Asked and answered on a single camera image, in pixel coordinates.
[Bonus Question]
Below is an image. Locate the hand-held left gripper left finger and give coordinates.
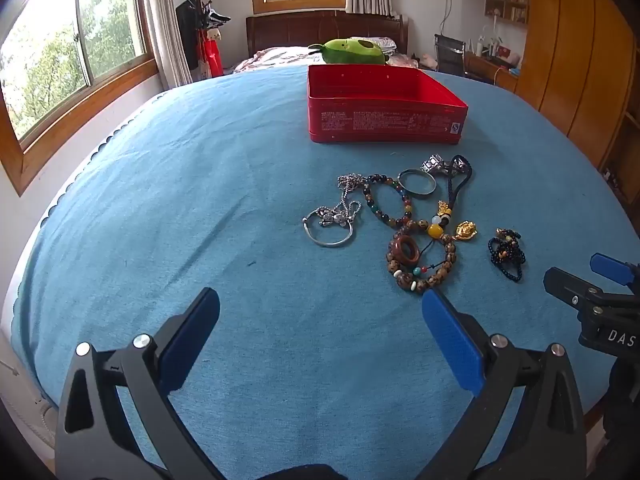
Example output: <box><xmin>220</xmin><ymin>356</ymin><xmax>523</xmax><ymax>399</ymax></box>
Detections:
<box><xmin>55</xmin><ymin>287</ymin><xmax>221</xmax><ymax>480</ymax></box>

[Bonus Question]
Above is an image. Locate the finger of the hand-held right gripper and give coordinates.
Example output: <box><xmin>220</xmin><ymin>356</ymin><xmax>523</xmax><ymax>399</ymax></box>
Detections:
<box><xmin>590</xmin><ymin>253</ymin><xmax>640</xmax><ymax>288</ymax></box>
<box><xmin>544</xmin><ymin>267</ymin><xmax>606</xmax><ymax>311</ymax></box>

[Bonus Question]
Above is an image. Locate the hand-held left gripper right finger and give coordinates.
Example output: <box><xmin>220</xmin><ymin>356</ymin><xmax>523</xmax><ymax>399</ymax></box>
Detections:
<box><xmin>415</xmin><ymin>289</ymin><xmax>588</xmax><ymax>480</ymax></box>

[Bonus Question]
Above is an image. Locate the black bead bracelet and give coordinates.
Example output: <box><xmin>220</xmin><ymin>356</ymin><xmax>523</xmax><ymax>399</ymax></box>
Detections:
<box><xmin>488</xmin><ymin>228</ymin><xmax>526</xmax><ymax>283</ymax></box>

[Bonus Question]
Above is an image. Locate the wooden bead bracelet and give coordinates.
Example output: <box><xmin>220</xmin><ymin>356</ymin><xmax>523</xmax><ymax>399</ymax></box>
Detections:
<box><xmin>386</xmin><ymin>220</ymin><xmax>458</xmax><ymax>295</ymax></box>

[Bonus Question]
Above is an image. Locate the brown wooden ring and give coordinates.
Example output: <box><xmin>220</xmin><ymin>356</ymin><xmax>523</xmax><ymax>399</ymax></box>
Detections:
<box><xmin>391</xmin><ymin>235</ymin><xmax>422</xmax><ymax>266</ymax></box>

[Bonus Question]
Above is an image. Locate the dark cord gold charm pendant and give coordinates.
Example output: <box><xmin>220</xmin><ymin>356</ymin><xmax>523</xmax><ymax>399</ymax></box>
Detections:
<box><xmin>427</xmin><ymin>155</ymin><xmax>480</xmax><ymax>244</ymax></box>

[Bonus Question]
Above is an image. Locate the red tin box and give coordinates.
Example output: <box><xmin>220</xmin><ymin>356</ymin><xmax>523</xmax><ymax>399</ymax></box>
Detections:
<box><xmin>306</xmin><ymin>64</ymin><xmax>469</xmax><ymax>144</ymax></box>

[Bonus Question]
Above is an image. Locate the blue bedsheet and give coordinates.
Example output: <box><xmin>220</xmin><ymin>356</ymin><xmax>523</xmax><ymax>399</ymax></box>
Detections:
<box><xmin>10</xmin><ymin>67</ymin><xmax>640</xmax><ymax>480</ymax></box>

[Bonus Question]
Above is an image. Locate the plain silver bangle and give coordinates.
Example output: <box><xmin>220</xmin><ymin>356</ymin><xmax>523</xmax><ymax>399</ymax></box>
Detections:
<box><xmin>398</xmin><ymin>169</ymin><xmax>437</xmax><ymax>197</ymax></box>

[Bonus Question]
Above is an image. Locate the silver bangle with charms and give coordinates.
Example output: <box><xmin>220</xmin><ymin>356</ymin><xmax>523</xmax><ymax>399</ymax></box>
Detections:
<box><xmin>302</xmin><ymin>206</ymin><xmax>355</xmax><ymax>248</ymax></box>

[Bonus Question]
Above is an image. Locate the wooden wardrobe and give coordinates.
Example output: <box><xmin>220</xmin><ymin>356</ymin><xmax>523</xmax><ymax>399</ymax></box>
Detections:
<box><xmin>515</xmin><ymin>0</ymin><xmax>640</xmax><ymax>196</ymax></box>

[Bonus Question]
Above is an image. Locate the wooden desk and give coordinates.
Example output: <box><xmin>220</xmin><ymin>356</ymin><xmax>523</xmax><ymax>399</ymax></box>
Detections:
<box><xmin>462</xmin><ymin>52</ymin><xmax>519</xmax><ymax>94</ymax></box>

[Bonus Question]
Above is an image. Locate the black office chair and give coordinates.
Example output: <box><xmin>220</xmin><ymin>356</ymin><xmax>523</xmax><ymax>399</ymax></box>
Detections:
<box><xmin>434</xmin><ymin>34</ymin><xmax>467</xmax><ymax>77</ymax></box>

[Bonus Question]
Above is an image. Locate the red bag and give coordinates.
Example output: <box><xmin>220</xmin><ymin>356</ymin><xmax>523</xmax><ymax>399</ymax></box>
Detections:
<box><xmin>199</xmin><ymin>35</ymin><xmax>225</xmax><ymax>79</ymax></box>

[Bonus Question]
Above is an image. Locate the floral quilt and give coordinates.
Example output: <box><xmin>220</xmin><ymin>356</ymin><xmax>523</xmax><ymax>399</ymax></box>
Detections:
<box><xmin>234</xmin><ymin>46</ymin><xmax>326</xmax><ymax>75</ymax></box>

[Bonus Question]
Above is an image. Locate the green plush toy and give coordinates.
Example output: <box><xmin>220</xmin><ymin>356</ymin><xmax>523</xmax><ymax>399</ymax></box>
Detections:
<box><xmin>307</xmin><ymin>38</ymin><xmax>388</xmax><ymax>66</ymax></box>

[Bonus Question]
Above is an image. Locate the wooden headboard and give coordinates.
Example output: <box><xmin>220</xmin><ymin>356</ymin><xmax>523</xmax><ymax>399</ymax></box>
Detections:
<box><xmin>245</xmin><ymin>10</ymin><xmax>409</xmax><ymax>61</ymax></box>

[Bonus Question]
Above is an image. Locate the multicolour bead bracelet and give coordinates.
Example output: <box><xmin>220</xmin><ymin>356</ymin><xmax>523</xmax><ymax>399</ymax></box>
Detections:
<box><xmin>361</xmin><ymin>173</ymin><xmax>416</xmax><ymax>229</ymax></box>

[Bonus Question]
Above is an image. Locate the silver chain necklace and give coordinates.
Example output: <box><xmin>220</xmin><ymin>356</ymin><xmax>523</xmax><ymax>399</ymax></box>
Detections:
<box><xmin>336</xmin><ymin>172</ymin><xmax>372</xmax><ymax>226</ymax></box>

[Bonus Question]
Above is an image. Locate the large wooden frame window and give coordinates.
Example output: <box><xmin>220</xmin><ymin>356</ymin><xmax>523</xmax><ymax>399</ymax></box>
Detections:
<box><xmin>0</xmin><ymin>0</ymin><xmax>157</xmax><ymax>197</ymax></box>

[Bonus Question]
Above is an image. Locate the wooden wall shelf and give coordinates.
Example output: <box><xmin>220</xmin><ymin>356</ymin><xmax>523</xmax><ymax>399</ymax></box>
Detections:
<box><xmin>484</xmin><ymin>0</ymin><xmax>530</xmax><ymax>25</ymax></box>

